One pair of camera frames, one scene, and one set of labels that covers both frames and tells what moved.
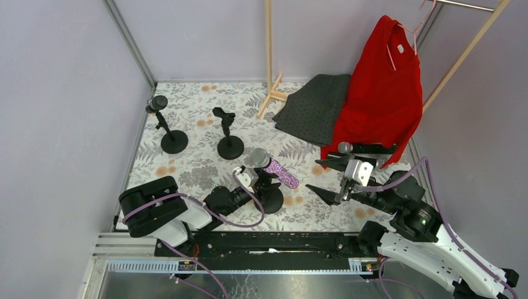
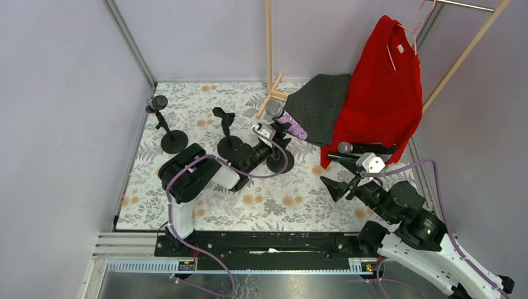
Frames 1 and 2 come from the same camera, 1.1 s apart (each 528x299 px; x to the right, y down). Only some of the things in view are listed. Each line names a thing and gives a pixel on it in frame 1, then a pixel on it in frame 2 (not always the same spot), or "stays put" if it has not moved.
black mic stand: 229,147 stays put
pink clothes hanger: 414,32 stays put
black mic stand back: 271,197 -> 276,162
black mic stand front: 173,142 stays put
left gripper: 261,181 -> 273,142
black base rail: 269,251 stays put
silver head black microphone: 346,147 stays put
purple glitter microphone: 259,157 -> 274,108
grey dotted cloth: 312,111 stays put
